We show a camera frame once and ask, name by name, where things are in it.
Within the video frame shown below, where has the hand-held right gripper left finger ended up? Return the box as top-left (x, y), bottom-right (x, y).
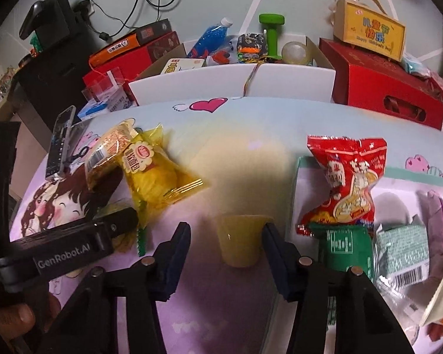
top-left (37, 222), bottom-right (192, 354)

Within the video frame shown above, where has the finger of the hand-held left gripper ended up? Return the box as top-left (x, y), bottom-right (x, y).
top-left (92, 206), bottom-right (139, 237)

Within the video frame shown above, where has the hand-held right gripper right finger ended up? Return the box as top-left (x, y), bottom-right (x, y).
top-left (261, 222), bottom-right (416, 354)

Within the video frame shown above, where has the yellow jelly cup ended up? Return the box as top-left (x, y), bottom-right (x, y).
top-left (215, 214), bottom-right (270, 268)

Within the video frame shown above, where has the yellow clear snack packet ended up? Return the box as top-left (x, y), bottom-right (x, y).
top-left (120, 126), bottom-right (203, 257)

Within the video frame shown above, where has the dark green snack packet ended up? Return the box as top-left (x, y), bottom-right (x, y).
top-left (310, 223), bottom-right (373, 325)

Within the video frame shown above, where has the orange striped snack packet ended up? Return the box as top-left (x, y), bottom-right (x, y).
top-left (85, 118), bottom-right (141, 192)

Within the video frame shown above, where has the red snack packet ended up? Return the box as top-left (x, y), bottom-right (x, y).
top-left (296, 135), bottom-right (387, 235)

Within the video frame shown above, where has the light green snack packet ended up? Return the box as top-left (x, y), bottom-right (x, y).
top-left (374, 214), bottom-right (431, 286)

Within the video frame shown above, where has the person's left hand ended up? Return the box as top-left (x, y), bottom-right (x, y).
top-left (0, 291), bottom-right (38, 340)

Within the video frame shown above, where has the smartphone in clear case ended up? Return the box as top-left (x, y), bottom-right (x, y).
top-left (45, 105), bottom-right (77, 181)

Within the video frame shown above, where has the blue and white tissue pack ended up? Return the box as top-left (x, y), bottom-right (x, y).
top-left (77, 90), bottom-right (137, 120)

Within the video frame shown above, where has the printed cartoon blanket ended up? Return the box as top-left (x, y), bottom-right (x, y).
top-left (9, 96), bottom-right (443, 354)

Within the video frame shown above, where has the clear plastic box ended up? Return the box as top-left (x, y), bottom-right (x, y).
top-left (82, 67), bottom-right (128, 102)

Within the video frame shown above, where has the red flat box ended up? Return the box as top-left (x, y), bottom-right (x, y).
top-left (82, 31), bottom-right (181, 89)

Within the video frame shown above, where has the black cabinet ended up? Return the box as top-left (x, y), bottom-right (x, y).
top-left (17, 26), bottom-right (98, 133)

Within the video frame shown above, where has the white cardboard box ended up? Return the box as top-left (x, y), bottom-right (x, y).
top-left (127, 35), bottom-right (336, 106)

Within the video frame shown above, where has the yellow and white card box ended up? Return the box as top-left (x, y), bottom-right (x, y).
top-left (160, 57), bottom-right (207, 74)

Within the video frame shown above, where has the orange flat box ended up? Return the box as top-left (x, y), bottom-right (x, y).
top-left (89, 18), bottom-right (172, 69)

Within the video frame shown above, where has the red toy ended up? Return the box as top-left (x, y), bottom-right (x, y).
top-left (210, 50), bottom-right (231, 65)

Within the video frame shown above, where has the blue plastic bottle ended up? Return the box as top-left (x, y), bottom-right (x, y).
top-left (186, 17), bottom-right (233, 60)

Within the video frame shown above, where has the red gift box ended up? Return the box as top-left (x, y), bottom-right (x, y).
top-left (319, 37), bottom-right (443, 130)

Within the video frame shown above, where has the clear tape roll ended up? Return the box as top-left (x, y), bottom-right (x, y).
top-left (281, 41), bottom-right (312, 64)

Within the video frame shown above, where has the black device on cabinet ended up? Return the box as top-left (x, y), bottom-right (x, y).
top-left (19, 0), bottom-right (76, 43)

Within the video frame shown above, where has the green dumbbell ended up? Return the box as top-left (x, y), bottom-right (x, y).
top-left (259, 14), bottom-right (286, 60)

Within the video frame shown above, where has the light blue plastic bag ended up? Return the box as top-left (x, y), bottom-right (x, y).
top-left (402, 53), bottom-right (440, 78)

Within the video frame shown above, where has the colourful string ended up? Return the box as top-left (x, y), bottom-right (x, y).
top-left (240, 61), bottom-right (263, 98)

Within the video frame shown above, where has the yellow gift box with handle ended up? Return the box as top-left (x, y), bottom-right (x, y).
top-left (332, 0), bottom-right (407, 63)

